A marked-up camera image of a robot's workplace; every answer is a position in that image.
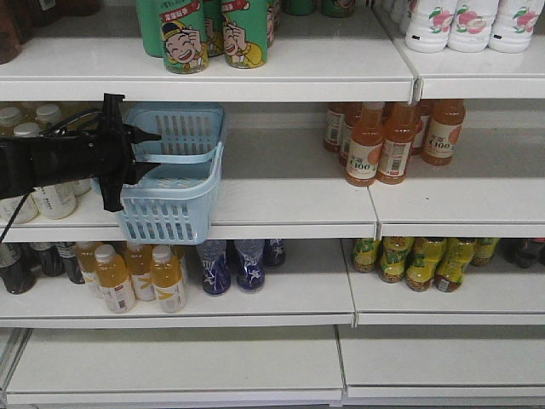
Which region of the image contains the dark drink bottle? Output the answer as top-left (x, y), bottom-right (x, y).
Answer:
top-left (55, 242), bottom-right (85, 285)
top-left (30, 242), bottom-right (64, 277)
top-left (1, 243), bottom-right (37, 295)

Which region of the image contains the orange C100 juice bottle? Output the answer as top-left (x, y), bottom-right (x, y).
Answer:
top-left (422, 99), bottom-right (466, 166)
top-left (376, 102), bottom-right (416, 185)
top-left (345, 102), bottom-right (385, 187)

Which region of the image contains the blue sports drink bottle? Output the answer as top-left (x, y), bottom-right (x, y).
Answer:
top-left (234, 239), bottom-right (265, 291)
top-left (197, 239), bottom-right (231, 296)

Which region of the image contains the yellow lemon tea bottle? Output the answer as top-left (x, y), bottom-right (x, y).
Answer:
top-left (379, 236), bottom-right (415, 284)
top-left (405, 237), bottom-right (447, 292)
top-left (433, 237), bottom-right (477, 292)
top-left (352, 238), bottom-right (381, 273)

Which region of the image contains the orange vitamin drink bottle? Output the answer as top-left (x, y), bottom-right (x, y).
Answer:
top-left (76, 241), bottom-right (102, 298)
top-left (150, 245), bottom-right (186, 314)
top-left (124, 242), bottom-right (155, 302)
top-left (95, 245), bottom-right (135, 314)

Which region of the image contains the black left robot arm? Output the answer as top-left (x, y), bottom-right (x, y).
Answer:
top-left (1, 94), bottom-right (161, 212)

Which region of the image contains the white peach drink bottle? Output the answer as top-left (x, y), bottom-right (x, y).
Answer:
top-left (488, 0), bottom-right (544, 54)
top-left (405, 0), bottom-right (457, 54)
top-left (447, 0), bottom-right (499, 53)

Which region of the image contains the white store shelving unit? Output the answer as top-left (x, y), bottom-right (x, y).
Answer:
top-left (1, 1), bottom-right (544, 408)

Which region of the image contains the green cartoon tea bottle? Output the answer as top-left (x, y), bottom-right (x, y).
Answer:
top-left (157, 0), bottom-right (208, 74)
top-left (221, 0), bottom-right (268, 69)

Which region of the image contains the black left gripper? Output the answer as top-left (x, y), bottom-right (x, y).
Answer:
top-left (77, 93), bottom-right (162, 212)

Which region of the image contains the light blue plastic basket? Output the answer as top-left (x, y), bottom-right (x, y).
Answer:
top-left (116, 101), bottom-right (227, 245)

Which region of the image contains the pale yellow drink bottle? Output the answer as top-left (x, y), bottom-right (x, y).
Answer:
top-left (35, 103), bottom-right (62, 127)
top-left (0, 196), bottom-right (39, 224)
top-left (31, 182), bottom-right (77, 220)

